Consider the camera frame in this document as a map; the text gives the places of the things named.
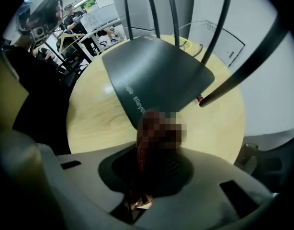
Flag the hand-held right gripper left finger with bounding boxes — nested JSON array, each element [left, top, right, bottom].
[[57, 143, 138, 213]]

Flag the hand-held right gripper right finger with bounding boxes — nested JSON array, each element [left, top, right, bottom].
[[135, 149, 274, 230]]

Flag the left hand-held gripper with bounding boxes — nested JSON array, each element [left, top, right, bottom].
[[16, 0, 64, 48]]

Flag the brown knitted cloth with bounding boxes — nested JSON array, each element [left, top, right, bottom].
[[129, 109, 187, 210]]

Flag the black router with antennas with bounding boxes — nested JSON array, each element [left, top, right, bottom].
[[101, 0, 289, 130]]

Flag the wooden clothes hanger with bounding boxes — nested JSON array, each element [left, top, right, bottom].
[[58, 31, 87, 55]]

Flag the round wooden side table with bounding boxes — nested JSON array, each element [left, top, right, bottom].
[[66, 34, 246, 165]]

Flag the white carton box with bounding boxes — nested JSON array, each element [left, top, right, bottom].
[[81, 5, 120, 33]]

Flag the black swivel chair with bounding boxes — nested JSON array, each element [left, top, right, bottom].
[[55, 38, 90, 87]]

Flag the person's black clothing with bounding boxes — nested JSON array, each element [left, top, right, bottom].
[[0, 44, 78, 155]]

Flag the silver refrigerator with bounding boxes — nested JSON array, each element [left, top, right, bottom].
[[111, 0, 194, 37]]

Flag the black curved cable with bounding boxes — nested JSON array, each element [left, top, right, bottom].
[[192, 43, 204, 57]]

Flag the white wall cable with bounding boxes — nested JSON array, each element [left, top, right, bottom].
[[178, 20, 210, 31]]

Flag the white wall cable box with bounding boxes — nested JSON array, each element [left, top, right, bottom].
[[185, 20, 246, 68]]

